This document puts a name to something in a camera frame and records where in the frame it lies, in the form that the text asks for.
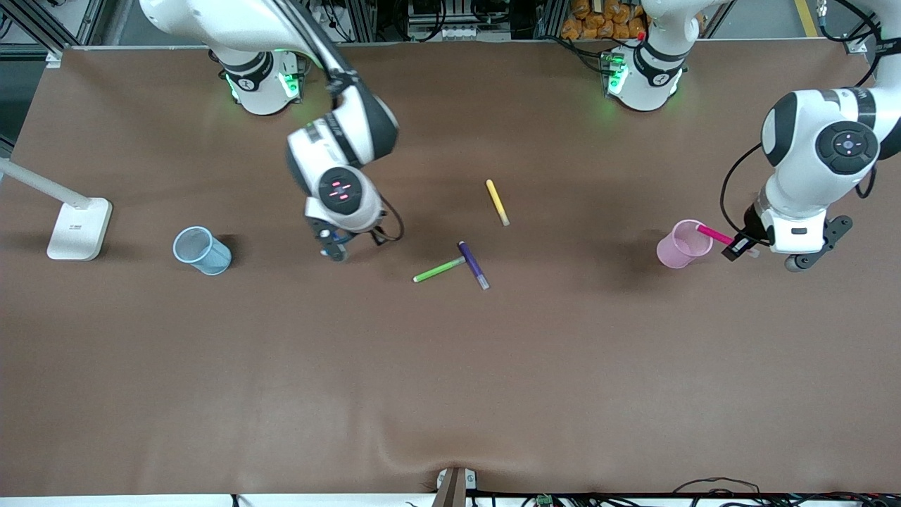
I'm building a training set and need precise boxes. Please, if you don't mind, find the white lamp stand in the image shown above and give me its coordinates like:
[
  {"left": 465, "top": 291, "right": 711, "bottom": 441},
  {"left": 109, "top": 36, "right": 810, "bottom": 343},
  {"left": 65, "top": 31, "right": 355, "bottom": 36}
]
[{"left": 0, "top": 159, "right": 113, "bottom": 262}]

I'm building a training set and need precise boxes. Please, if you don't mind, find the green marker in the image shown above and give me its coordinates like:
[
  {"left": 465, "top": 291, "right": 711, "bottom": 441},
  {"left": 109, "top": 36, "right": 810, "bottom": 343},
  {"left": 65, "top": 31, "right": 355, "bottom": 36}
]
[{"left": 412, "top": 256, "right": 467, "bottom": 284}]

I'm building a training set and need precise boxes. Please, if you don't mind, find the yellow marker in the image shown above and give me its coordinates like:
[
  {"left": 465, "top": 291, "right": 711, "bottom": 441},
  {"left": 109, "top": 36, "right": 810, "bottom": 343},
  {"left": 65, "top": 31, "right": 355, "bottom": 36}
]
[{"left": 485, "top": 179, "right": 511, "bottom": 227}]

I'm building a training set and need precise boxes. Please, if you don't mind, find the orange bumpy objects pile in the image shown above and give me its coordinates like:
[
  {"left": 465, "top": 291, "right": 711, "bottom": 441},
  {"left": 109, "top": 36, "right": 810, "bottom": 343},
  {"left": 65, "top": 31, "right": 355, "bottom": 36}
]
[{"left": 561, "top": 0, "right": 648, "bottom": 40}]

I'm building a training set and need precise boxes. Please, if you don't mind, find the purple marker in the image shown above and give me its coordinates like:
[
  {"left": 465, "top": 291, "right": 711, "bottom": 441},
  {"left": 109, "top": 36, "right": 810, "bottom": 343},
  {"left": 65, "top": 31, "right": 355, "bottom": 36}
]
[{"left": 458, "top": 241, "right": 490, "bottom": 291}]

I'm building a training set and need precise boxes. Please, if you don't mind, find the metal table edge clamp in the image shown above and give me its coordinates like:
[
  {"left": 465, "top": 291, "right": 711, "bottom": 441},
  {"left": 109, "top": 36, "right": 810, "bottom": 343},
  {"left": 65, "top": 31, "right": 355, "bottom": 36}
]
[{"left": 436, "top": 466, "right": 477, "bottom": 507}]

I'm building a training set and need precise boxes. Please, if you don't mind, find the aluminium frame profile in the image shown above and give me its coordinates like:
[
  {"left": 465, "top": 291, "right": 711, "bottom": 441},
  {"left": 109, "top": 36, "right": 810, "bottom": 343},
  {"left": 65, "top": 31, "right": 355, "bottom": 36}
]
[
  {"left": 817, "top": 0, "right": 881, "bottom": 55},
  {"left": 0, "top": 0, "right": 108, "bottom": 68}
]

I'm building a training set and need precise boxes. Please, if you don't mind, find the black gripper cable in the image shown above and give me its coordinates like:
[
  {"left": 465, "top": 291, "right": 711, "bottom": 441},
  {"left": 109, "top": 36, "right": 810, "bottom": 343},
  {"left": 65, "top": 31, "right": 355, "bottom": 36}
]
[
  {"left": 719, "top": 143, "right": 765, "bottom": 237},
  {"left": 371, "top": 196, "right": 406, "bottom": 246}
]

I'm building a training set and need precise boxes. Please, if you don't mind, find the pink marker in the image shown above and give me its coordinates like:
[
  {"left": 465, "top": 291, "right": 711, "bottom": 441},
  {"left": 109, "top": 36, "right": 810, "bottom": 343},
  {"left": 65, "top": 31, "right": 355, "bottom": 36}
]
[{"left": 696, "top": 223, "right": 762, "bottom": 258}]

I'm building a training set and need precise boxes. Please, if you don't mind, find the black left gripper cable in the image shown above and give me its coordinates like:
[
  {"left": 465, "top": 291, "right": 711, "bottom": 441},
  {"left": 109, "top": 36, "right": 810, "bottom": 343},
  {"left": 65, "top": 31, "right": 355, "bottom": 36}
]
[{"left": 719, "top": 143, "right": 765, "bottom": 237}]

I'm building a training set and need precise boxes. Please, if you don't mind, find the light blue mesh cup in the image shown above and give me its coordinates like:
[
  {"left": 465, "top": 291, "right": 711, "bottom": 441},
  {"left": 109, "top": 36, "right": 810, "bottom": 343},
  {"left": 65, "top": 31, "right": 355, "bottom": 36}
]
[{"left": 172, "top": 225, "right": 233, "bottom": 276}]

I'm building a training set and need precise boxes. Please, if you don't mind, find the pink mesh cup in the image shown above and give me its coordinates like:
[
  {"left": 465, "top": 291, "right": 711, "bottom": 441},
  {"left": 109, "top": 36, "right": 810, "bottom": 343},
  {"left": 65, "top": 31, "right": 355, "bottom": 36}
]
[{"left": 656, "top": 219, "right": 714, "bottom": 270}]

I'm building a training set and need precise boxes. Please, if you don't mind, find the black looped floor cable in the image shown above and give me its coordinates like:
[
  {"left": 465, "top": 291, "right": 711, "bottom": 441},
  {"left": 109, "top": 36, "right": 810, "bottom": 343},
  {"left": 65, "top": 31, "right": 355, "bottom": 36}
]
[{"left": 671, "top": 477, "right": 762, "bottom": 507}]

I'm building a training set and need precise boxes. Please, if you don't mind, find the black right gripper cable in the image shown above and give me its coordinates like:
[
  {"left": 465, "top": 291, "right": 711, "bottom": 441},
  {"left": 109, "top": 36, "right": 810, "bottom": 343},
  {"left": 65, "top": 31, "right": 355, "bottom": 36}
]
[{"left": 371, "top": 196, "right": 406, "bottom": 246}]

